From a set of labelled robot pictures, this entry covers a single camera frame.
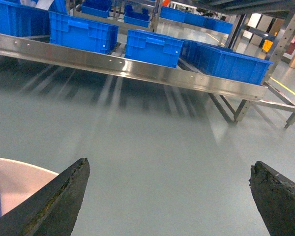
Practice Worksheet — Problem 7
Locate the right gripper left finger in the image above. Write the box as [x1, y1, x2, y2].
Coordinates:
[0, 158, 90, 236]

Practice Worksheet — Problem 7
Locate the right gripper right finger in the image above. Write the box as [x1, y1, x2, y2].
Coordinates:
[249, 161, 295, 236]

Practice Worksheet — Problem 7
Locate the beige plastic dustpan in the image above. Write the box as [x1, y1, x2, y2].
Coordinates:
[0, 158, 58, 216]

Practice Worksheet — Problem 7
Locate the steel flow-rack shelf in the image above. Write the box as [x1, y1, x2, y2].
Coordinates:
[0, 0, 295, 126]

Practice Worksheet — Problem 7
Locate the blue plastic crate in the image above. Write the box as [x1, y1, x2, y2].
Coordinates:
[0, 0, 68, 38]
[180, 39, 273, 85]
[125, 29, 183, 68]
[49, 11, 118, 54]

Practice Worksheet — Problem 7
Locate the curved grey metal sheet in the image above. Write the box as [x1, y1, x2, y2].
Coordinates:
[35, 0, 54, 10]

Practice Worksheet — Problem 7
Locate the background steel rack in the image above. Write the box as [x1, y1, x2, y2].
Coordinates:
[66, 0, 233, 34]

